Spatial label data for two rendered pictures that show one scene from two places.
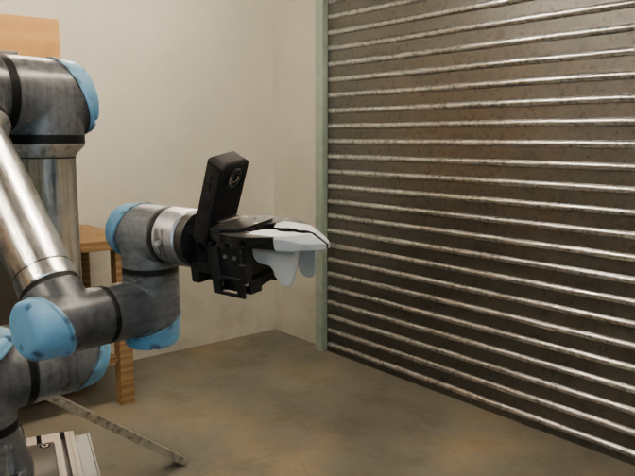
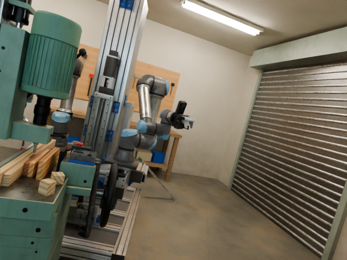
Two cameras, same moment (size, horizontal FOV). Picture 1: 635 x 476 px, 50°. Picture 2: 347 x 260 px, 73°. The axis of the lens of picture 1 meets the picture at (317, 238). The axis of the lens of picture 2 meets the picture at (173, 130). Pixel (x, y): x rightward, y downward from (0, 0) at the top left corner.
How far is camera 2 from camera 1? 0.60 m
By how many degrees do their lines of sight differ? 21
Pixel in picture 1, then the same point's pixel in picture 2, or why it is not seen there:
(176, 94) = (206, 100)
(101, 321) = (152, 128)
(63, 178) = (157, 102)
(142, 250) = (164, 117)
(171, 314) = (167, 133)
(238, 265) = (178, 122)
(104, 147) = not seen: hidden behind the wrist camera
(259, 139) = (228, 119)
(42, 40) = (174, 78)
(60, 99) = (161, 86)
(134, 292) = (160, 126)
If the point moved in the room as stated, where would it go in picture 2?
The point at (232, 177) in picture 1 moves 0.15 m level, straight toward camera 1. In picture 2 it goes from (183, 105) to (176, 103)
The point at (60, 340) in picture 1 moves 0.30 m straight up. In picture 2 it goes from (144, 128) to (155, 79)
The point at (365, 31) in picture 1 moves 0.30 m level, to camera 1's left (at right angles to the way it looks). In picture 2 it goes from (268, 93) to (251, 90)
